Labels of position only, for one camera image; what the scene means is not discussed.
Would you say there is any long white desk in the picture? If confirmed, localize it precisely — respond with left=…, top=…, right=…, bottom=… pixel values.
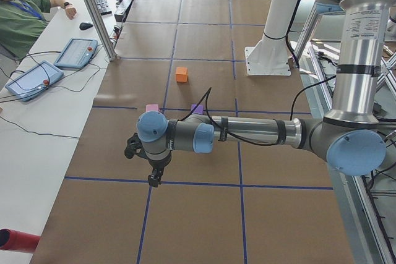
left=0, top=0, right=124, bottom=264

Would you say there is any brown paper floor covering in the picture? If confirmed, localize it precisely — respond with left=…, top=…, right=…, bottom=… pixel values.
left=32, top=0, right=353, bottom=263

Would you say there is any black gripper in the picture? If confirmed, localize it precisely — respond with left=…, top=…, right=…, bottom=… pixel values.
left=147, top=151, right=172, bottom=187

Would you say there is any far blue teach pendant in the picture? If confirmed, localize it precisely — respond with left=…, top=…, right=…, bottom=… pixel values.
left=54, top=38, right=98, bottom=69

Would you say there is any person's hand with watch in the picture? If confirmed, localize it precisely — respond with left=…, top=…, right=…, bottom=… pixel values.
left=64, top=2, right=77, bottom=20

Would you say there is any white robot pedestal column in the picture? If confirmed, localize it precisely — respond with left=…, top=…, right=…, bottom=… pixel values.
left=244, top=0, right=300, bottom=76

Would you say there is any orange cube block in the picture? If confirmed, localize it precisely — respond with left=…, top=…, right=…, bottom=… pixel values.
left=175, top=67, right=188, bottom=83

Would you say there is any purple cube block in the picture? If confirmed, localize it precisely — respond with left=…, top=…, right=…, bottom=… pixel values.
left=191, top=104, right=204, bottom=115

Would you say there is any person in green shirt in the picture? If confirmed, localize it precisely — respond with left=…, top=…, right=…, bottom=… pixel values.
left=1, top=0, right=68, bottom=59

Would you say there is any near blue teach pendant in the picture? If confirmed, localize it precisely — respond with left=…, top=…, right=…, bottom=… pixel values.
left=5, top=61, right=64, bottom=101

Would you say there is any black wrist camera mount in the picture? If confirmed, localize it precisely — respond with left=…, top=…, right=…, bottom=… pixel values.
left=124, top=132, right=147, bottom=159

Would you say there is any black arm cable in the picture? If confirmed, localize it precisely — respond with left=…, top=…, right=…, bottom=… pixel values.
left=181, top=74, right=338, bottom=147

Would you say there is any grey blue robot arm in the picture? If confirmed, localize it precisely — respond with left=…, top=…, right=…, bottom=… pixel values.
left=124, top=0, right=395, bottom=186

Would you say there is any blue teach pendant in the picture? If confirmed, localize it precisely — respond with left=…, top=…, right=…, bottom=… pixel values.
left=54, top=38, right=98, bottom=69
left=5, top=61, right=64, bottom=101

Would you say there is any pink cube block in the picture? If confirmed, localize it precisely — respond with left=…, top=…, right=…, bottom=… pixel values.
left=145, top=104, right=160, bottom=112

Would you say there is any aluminium frame post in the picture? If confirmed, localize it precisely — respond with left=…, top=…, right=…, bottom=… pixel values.
left=84, top=0, right=117, bottom=61

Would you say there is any black computer mouse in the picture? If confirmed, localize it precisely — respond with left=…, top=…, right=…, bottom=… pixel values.
left=79, top=22, right=93, bottom=31

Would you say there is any black keyboard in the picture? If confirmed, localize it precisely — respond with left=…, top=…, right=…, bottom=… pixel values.
left=94, top=0, right=112, bottom=15

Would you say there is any red cylinder object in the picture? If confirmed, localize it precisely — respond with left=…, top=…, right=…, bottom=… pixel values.
left=1, top=228, right=40, bottom=253

